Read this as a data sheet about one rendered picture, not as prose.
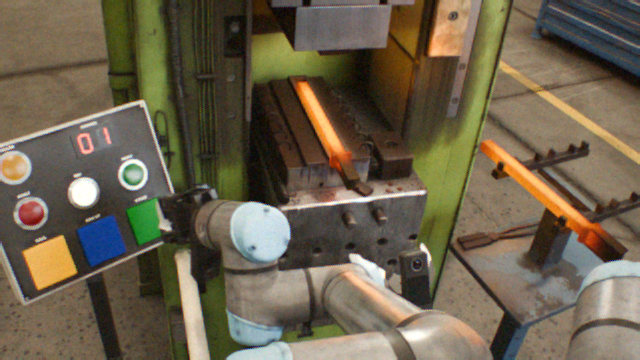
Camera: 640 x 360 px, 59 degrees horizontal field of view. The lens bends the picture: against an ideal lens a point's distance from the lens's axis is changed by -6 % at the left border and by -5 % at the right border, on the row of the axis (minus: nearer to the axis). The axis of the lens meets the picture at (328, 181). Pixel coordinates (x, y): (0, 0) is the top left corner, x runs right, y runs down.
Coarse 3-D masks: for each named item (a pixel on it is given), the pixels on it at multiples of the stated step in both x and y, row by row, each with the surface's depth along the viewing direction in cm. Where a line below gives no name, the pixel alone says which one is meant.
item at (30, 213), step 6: (24, 204) 99; (30, 204) 99; (36, 204) 100; (18, 210) 98; (24, 210) 99; (30, 210) 99; (36, 210) 100; (42, 210) 101; (18, 216) 98; (24, 216) 99; (30, 216) 99; (36, 216) 100; (42, 216) 101; (24, 222) 99; (30, 222) 99; (36, 222) 100
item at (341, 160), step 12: (300, 84) 163; (312, 96) 158; (312, 108) 153; (324, 120) 148; (324, 132) 144; (336, 144) 140; (336, 156) 135; (348, 156) 136; (336, 168) 136; (348, 168) 132; (348, 180) 129
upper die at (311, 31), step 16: (304, 0) 116; (288, 16) 119; (304, 16) 114; (320, 16) 115; (336, 16) 116; (352, 16) 117; (368, 16) 118; (384, 16) 119; (288, 32) 121; (304, 32) 116; (320, 32) 117; (336, 32) 118; (352, 32) 119; (368, 32) 120; (384, 32) 121; (304, 48) 118; (320, 48) 119; (336, 48) 120; (352, 48) 121
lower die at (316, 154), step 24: (264, 96) 161; (288, 96) 161; (264, 120) 157; (288, 120) 150; (312, 120) 149; (336, 120) 152; (312, 144) 142; (288, 168) 135; (312, 168) 137; (360, 168) 141
